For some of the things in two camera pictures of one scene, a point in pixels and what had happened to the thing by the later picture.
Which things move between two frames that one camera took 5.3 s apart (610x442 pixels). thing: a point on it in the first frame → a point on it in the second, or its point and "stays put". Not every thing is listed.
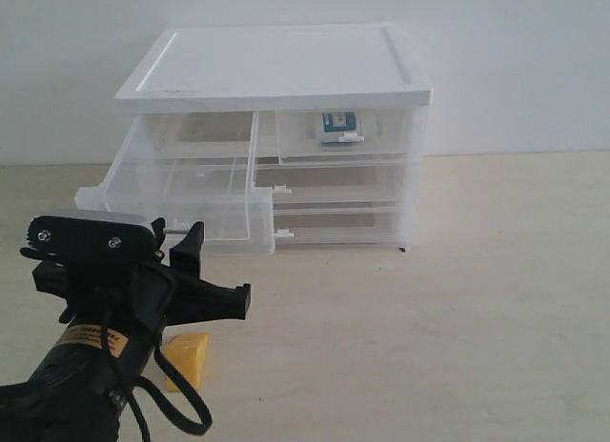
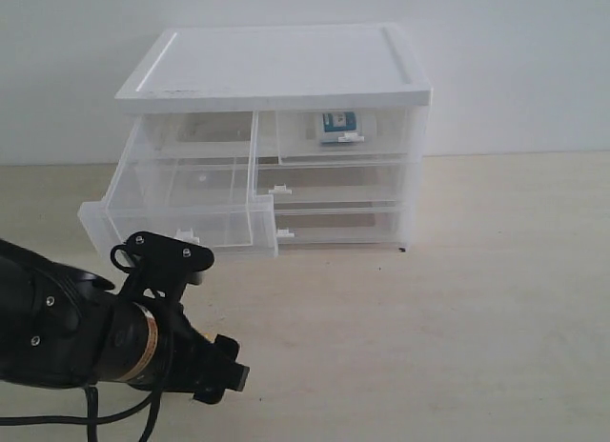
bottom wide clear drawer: [343, 225] stays put
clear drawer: [192, 170] stays put
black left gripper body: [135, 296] → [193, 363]
